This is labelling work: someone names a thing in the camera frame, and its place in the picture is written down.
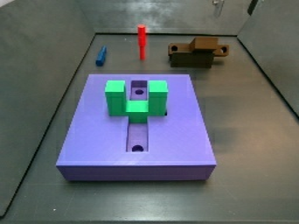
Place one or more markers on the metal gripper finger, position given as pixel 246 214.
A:
pixel 218 4
pixel 251 7

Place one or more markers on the brown T-shaped block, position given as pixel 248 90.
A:
pixel 200 45

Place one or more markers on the black angle fixture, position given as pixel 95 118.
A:
pixel 191 59

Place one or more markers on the red peg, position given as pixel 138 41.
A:
pixel 142 41

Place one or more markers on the blue peg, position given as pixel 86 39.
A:
pixel 102 56

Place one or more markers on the green U-shaped block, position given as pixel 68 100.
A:
pixel 146 101

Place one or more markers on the purple base block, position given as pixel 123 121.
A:
pixel 95 153

